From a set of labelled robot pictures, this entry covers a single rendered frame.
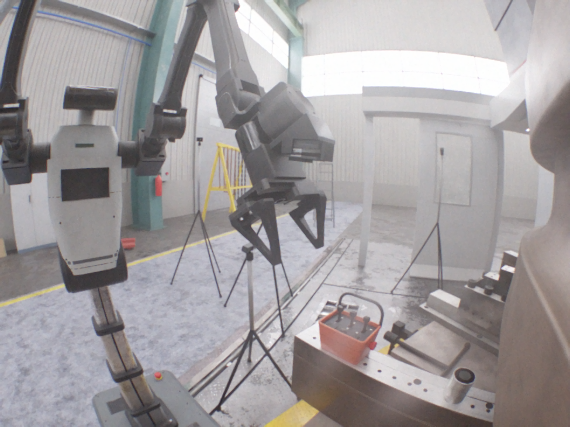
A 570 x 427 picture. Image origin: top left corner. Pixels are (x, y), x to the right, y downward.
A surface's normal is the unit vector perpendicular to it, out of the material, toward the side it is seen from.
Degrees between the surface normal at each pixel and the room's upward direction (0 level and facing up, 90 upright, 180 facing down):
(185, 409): 0
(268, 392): 0
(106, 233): 90
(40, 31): 90
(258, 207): 108
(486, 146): 90
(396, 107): 90
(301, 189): 60
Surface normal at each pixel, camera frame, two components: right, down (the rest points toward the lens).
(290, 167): 0.67, -0.40
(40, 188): 0.91, 0.08
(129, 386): 0.77, 0.11
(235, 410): 0.03, -0.99
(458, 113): -0.42, 0.13
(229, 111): -0.65, 0.10
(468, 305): -0.94, 0.03
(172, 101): 0.69, 0.50
